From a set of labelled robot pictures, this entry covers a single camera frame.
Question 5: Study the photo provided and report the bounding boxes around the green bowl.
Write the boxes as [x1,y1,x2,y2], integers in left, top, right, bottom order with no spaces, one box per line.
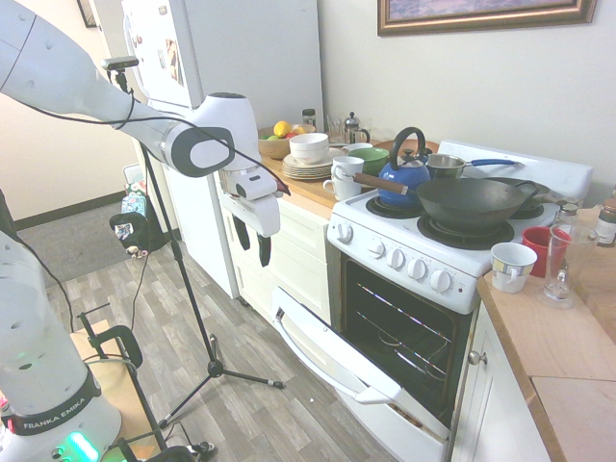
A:
[346,146,391,176]

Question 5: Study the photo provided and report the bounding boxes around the brown lidded spice jar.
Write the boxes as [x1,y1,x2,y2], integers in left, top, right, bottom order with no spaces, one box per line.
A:
[596,197,616,248]

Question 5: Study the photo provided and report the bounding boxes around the red cup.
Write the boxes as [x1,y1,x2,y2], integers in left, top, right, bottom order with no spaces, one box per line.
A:
[522,226,554,278]

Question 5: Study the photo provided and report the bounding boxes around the wooden fruit bowl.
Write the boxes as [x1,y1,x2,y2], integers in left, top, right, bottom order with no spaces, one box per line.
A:
[257,122,318,161]

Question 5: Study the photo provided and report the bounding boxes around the blue tea kettle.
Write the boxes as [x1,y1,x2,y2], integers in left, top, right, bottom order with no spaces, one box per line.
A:
[376,126,432,210]

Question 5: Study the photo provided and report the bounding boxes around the black cable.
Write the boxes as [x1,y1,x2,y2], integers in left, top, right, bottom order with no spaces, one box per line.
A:
[0,71,285,193]

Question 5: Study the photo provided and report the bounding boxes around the white cabinet with knob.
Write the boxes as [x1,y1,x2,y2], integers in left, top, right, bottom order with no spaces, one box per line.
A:
[449,302,554,462]

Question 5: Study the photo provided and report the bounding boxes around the colourful hanging bag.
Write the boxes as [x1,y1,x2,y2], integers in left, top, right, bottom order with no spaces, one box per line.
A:
[109,180,158,260]

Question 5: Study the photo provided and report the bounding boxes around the stack of white plates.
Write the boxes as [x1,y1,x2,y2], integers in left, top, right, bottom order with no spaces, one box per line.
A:
[281,146,346,182]

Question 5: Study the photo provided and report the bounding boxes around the steel saucepan with blue handle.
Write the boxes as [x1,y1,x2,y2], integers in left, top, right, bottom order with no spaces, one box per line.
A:
[424,153,525,182]

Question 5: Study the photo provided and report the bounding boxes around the white electric stove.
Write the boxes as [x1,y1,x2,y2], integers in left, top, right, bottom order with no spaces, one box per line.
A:
[325,140,594,462]

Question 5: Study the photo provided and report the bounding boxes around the small glass shaker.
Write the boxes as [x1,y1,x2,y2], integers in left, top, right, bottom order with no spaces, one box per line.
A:
[553,202,579,227]

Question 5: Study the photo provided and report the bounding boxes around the black camera tripod stand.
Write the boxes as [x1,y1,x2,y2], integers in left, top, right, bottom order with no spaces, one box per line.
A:
[111,66,285,430]

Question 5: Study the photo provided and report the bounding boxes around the glass french press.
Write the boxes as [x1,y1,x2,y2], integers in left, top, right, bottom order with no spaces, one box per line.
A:
[343,111,372,144]

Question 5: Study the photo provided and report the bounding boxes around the framed wall picture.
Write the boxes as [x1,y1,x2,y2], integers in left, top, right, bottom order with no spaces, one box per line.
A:
[376,0,599,38]

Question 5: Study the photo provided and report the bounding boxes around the black frying pan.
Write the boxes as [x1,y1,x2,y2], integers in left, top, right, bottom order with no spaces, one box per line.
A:
[485,176,572,212]

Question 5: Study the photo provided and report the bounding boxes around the white kitchen cabinet drawers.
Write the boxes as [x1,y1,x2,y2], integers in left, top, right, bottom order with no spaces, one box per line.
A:
[218,175,341,328]

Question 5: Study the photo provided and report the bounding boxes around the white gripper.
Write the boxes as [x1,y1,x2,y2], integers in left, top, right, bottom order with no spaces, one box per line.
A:
[218,165,293,269]

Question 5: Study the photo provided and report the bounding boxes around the black clamp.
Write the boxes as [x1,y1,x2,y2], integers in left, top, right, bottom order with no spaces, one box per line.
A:
[76,310,169,453]

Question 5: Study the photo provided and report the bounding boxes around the black wok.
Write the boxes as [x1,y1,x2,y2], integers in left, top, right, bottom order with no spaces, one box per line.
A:
[351,172,536,234]

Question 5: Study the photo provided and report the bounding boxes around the clear glass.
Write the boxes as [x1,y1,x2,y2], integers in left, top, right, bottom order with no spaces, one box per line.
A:
[537,223,600,310]

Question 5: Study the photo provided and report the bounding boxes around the white ceramic bowl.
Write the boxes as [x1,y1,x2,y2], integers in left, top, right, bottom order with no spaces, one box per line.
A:
[288,132,331,165]

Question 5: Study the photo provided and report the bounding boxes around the black stereo camera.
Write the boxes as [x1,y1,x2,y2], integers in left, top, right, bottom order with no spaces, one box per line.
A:
[99,55,141,72]

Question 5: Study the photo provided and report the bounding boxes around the white patterned mug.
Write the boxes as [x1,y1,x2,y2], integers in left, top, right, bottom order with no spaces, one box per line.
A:
[490,242,538,294]

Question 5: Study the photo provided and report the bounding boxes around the white oven door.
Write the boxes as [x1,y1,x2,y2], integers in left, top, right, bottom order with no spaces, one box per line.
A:
[269,286,451,442]

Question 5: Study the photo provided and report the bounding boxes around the white refrigerator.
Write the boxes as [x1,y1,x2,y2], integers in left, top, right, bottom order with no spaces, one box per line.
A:
[119,0,326,300]

